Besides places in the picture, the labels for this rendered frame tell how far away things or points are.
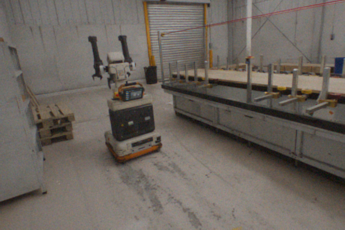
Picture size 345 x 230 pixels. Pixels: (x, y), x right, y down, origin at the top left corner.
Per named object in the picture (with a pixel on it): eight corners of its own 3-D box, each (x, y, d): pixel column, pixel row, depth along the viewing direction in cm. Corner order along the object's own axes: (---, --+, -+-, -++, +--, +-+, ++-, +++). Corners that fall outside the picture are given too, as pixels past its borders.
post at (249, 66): (249, 103, 244) (249, 63, 232) (246, 102, 248) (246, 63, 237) (252, 102, 246) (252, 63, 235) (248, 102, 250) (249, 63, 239)
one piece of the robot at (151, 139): (157, 140, 286) (156, 134, 284) (128, 150, 265) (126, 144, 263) (156, 139, 288) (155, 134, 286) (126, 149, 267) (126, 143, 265)
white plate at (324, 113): (333, 122, 174) (335, 110, 171) (301, 115, 196) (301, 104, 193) (333, 122, 174) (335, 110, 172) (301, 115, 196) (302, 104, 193)
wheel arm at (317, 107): (309, 115, 160) (310, 109, 159) (304, 113, 163) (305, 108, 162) (337, 103, 181) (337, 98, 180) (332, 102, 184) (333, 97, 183)
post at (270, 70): (269, 109, 223) (271, 63, 211) (266, 108, 226) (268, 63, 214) (271, 108, 225) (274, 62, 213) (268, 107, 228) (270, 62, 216)
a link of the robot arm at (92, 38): (89, 34, 282) (97, 33, 287) (87, 36, 294) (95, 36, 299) (96, 67, 288) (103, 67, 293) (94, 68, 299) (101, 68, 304)
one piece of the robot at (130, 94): (145, 100, 278) (147, 86, 265) (119, 106, 260) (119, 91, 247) (142, 96, 285) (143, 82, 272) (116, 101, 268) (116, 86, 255)
